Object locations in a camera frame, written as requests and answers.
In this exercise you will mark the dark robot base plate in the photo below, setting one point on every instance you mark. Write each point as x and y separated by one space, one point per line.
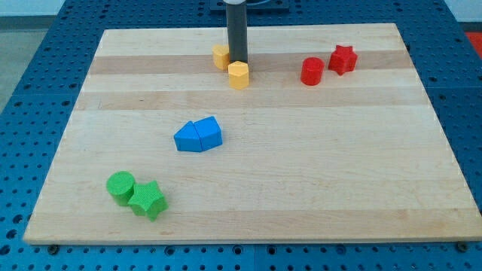
218 6

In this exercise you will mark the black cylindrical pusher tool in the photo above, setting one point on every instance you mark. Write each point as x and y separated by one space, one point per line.
236 14

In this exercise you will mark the blue pentagon block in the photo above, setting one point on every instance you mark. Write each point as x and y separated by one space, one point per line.
209 132

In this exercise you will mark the red star block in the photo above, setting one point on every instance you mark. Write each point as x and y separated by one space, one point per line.
343 59

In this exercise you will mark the red cylinder block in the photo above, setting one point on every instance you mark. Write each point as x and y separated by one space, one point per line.
312 71

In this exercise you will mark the wooden board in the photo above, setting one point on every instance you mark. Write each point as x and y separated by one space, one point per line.
360 157

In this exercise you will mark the yellow heart block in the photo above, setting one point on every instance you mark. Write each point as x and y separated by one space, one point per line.
221 56

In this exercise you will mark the yellow hexagon block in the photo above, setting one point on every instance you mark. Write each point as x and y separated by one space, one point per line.
238 73

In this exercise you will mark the blue triangle block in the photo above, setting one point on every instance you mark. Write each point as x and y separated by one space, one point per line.
187 138

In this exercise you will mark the green star block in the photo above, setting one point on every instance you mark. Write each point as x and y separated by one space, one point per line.
148 200

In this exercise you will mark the green cylinder block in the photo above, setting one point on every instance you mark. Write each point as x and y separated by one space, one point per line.
120 186

